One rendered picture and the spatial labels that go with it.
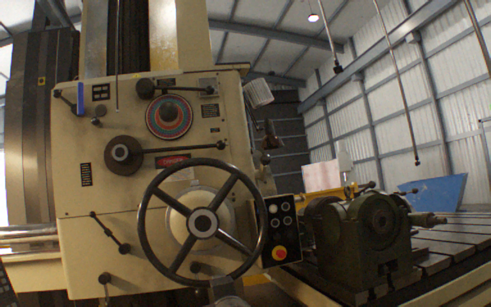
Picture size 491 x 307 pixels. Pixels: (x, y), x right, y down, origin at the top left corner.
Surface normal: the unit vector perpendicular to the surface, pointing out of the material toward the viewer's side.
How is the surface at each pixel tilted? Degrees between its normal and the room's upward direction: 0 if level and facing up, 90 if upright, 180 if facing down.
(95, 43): 90
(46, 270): 90
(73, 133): 90
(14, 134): 90
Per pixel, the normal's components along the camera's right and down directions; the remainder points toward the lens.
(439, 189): -0.74, 0.04
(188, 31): 0.22, -0.14
